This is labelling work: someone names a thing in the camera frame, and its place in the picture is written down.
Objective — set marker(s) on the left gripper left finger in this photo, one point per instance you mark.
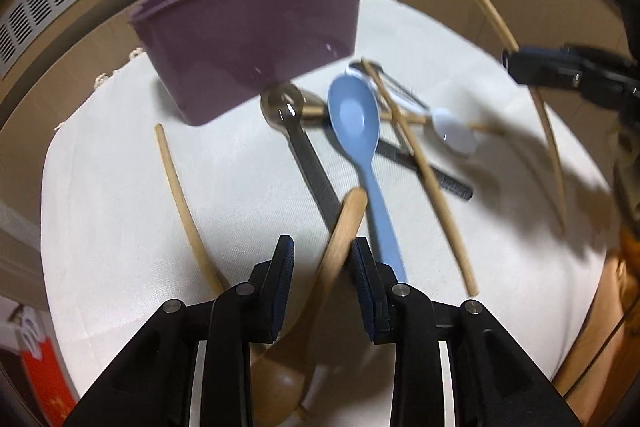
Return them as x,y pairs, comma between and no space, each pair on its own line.
150,381

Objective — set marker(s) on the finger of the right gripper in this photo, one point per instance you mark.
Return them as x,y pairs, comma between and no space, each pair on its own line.
601,77

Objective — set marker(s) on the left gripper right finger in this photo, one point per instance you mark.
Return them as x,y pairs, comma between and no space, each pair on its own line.
494,382

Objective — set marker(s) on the wooden spoon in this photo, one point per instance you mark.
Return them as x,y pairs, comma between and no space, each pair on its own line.
279,375

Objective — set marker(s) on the white black measuring spoon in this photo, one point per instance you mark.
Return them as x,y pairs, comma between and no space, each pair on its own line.
450,129

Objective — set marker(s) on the blue plastic spoon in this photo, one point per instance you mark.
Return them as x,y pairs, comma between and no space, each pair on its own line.
355,121

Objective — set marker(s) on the metal spoon black handle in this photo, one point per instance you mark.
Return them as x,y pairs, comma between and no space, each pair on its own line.
282,107

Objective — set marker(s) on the red box on floor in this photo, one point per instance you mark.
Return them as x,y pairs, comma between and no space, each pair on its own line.
48,383

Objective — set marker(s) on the white table cloth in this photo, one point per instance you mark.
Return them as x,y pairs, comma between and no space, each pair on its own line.
113,247

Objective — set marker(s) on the white slippers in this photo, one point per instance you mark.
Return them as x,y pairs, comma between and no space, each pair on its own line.
30,333

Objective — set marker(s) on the purple utensil holder box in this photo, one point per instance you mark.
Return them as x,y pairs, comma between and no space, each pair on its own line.
214,55

